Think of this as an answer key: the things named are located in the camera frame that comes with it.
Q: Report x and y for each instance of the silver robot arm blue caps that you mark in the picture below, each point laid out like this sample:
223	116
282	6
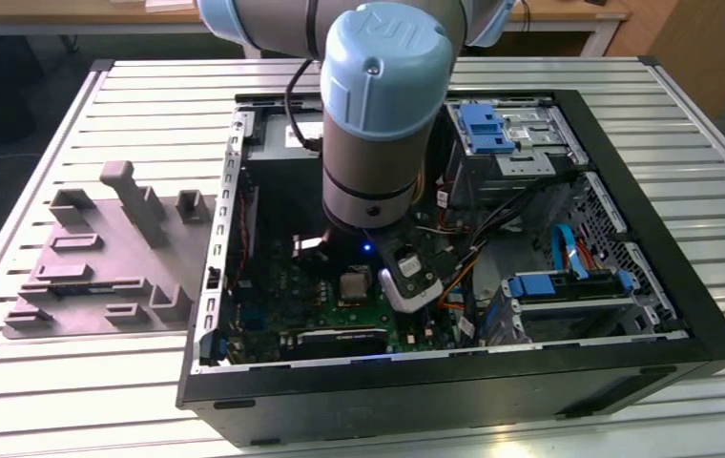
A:
369	167

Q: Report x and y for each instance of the black RAM slot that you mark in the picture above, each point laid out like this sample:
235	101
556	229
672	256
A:
419	327
406	330
427	325
413	329

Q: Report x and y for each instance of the hard disk in blue carrier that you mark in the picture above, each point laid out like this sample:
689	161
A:
530	285

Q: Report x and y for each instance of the grey camera box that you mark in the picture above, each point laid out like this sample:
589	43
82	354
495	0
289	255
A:
422	292

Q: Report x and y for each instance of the empty blue disk carrier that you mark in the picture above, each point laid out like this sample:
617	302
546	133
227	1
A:
479	124

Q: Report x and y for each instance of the white box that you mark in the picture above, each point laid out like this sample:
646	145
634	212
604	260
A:
167	5

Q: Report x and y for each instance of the blue expansion slot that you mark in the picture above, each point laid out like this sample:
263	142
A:
253	318

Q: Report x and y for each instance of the green motherboard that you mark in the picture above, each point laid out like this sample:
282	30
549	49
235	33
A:
298	298

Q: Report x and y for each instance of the black graphics card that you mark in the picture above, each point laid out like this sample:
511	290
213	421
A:
337	336

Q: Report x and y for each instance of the black open PC case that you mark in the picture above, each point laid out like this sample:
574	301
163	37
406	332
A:
399	405

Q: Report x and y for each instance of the metal disk bay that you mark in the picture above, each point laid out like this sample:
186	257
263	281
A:
592	302

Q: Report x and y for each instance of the CPU socket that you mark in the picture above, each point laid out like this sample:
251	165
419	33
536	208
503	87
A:
353	306

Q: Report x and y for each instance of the grey plastic parts rack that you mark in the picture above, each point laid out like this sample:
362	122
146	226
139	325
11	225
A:
126	267

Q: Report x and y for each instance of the metal drive cage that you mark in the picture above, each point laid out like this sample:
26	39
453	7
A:
527	164

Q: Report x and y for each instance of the wooden desk white legs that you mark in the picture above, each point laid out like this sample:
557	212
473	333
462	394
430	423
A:
560	15

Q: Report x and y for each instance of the RAM stick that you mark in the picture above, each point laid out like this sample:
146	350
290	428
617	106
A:
89	289

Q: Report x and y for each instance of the wooden cabinet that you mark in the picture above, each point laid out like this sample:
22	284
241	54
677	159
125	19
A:
705	47

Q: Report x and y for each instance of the grey power supply unit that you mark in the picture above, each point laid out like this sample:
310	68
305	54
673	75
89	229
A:
279	191

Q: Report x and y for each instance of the silver CPU green edge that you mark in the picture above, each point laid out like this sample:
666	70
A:
353	287

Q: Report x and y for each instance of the blue port connector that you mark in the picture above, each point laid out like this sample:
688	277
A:
218	347

